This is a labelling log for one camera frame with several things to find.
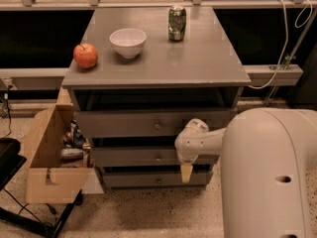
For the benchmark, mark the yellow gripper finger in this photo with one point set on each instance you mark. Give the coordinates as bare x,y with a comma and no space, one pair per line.
186,171

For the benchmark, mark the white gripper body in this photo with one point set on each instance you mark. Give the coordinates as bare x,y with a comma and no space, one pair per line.
186,157

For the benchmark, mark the grey drawer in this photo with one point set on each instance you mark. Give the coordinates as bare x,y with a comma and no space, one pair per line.
147,123
154,176
135,157

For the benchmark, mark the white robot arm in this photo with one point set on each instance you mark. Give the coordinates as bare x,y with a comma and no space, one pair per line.
265,154

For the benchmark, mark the grey bottom drawer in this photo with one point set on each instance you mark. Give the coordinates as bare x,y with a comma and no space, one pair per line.
154,176

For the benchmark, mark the grey top drawer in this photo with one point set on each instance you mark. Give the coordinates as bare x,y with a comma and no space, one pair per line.
147,123

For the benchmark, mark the grey drawer cabinet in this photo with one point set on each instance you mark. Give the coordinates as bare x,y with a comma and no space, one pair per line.
200,72

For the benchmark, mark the dark figurine in box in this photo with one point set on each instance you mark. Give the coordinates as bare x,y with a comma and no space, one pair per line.
74,138

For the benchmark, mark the white bowl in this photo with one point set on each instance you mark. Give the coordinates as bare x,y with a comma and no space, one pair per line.
128,42

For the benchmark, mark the silver can in box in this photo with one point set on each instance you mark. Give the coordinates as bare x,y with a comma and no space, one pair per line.
71,154

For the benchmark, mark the green soda can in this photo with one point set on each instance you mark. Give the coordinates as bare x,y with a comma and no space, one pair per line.
176,23

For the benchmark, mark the red apple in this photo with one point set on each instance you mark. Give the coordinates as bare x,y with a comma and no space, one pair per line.
85,55

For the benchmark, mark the cardboard box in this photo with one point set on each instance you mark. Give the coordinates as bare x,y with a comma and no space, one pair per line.
48,181

